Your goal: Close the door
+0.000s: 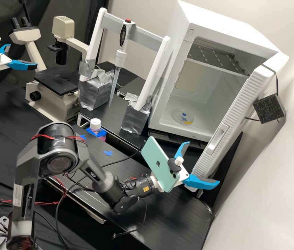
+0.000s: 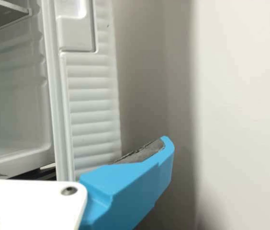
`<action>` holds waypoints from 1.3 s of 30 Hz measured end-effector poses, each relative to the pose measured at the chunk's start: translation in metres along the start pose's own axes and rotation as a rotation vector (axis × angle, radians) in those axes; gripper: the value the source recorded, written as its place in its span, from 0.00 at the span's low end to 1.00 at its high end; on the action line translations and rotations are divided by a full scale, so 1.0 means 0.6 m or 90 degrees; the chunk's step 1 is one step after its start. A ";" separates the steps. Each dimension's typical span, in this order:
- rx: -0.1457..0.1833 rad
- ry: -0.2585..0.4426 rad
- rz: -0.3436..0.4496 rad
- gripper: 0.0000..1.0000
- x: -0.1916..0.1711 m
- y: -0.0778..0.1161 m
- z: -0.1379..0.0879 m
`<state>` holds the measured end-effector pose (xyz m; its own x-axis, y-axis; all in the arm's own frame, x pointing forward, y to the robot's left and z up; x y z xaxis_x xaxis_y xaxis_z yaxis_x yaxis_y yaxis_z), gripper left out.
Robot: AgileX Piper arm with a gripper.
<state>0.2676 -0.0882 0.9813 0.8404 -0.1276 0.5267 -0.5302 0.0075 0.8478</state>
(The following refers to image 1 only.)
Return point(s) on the white incubator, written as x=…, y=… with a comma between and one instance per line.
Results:
x=214, y=33

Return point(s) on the blue bottle holder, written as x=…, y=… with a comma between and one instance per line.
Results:
x=87, y=129

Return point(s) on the small bottle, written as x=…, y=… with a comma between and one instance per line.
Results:
x=97, y=129

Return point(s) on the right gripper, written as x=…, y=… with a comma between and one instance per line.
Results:
x=159, y=184

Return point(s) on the pipette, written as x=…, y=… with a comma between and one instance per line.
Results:
x=123, y=36

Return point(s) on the incubator door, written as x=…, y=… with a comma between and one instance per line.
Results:
x=230, y=114

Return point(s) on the white pipette stand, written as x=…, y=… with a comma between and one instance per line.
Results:
x=95, y=39

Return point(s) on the cream microscope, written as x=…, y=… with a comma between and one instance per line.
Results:
x=55, y=101

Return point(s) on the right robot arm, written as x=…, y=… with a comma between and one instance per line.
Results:
x=58, y=156

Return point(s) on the right wrist camera phone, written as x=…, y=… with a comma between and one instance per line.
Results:
x=157, y=158

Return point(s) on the petri dish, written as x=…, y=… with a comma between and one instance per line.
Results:
x=184, y=116

